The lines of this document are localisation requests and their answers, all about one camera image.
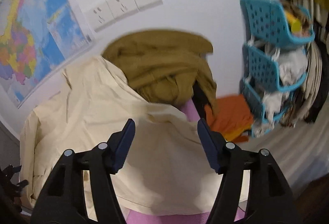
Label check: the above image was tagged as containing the pink bed sheet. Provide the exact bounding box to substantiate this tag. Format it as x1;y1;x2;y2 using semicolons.
123;99;248;224

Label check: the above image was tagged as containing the olive brown jacket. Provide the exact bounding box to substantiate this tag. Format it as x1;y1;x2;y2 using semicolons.
102;29;218;112

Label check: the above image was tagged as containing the cream large garment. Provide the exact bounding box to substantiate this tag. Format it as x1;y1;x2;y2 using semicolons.
19;55;250;216

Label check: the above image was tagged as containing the orange cloth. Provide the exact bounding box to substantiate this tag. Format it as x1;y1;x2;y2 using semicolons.
204;94;254;143

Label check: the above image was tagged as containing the blue plastic basket rack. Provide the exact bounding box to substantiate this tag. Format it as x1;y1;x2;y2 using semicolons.
240;0;306;137

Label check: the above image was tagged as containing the white wall socket panel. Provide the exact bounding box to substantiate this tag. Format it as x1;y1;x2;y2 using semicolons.
85;0;163;32

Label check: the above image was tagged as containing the hanging clothes rack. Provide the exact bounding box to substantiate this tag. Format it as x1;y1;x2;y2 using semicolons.
282;0;328;126

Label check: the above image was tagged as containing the wall map poster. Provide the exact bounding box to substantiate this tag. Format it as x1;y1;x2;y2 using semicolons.
1;0;92;107

